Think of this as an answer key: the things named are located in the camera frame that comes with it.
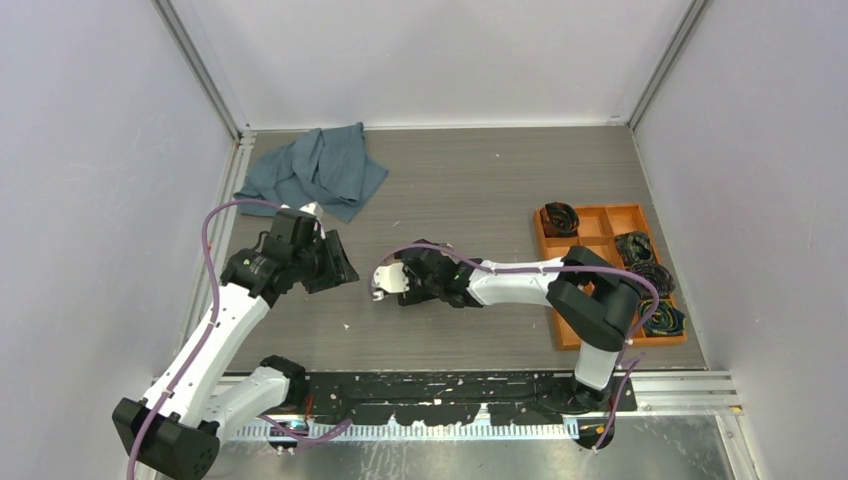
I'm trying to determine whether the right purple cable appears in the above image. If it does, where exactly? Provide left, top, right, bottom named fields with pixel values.
left=368, top=243, right=661, bottom=452

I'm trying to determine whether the crumpled grey-blue cloth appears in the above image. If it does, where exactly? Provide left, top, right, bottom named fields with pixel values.
left=233, top=123, right=388, bottom=223

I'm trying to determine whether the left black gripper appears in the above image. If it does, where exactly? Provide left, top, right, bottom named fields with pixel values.
left=292, top=229, right=358, bottom=293

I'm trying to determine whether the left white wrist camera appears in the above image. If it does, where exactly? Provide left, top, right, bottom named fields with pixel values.
left=299, top=202, right=324, bottom=230

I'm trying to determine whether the camouflage rolled belt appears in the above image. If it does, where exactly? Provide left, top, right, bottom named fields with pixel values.
left=614, top=231, right=656, bottom=266

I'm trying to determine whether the orange compartment tray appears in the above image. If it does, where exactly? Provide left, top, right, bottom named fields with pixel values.
left=532, top=204, right=687, bottom=347

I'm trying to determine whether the brown black rolled belt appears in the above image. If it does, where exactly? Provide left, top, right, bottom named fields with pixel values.
left=540, top=202, right=580, bottom=238

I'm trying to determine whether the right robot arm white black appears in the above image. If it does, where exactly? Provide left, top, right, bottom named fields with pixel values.
left=371, top=241, right=658, bottom=411

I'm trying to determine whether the dark braided rolled belt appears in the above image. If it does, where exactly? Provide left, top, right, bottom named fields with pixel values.
left=630, top=261, right=676, bottom=298

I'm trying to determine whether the blue yellow rolled belt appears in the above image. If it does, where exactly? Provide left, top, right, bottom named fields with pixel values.
left=641, top=300, right=686, bottom=337

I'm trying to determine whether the white slotted cable duct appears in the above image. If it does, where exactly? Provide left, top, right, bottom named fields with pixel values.
left=231, top=421, right=579, bottom=441

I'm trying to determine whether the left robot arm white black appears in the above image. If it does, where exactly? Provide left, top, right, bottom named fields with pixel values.
left=112, top=202, right=359, bottom=479

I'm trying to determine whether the patterned glasses case tan lining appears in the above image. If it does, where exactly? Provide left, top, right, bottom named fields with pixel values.
left=369, top=265, right=386, bottom=301

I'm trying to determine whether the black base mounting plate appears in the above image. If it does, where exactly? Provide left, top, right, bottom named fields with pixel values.
left=266, top=370, right=620, bottom=426

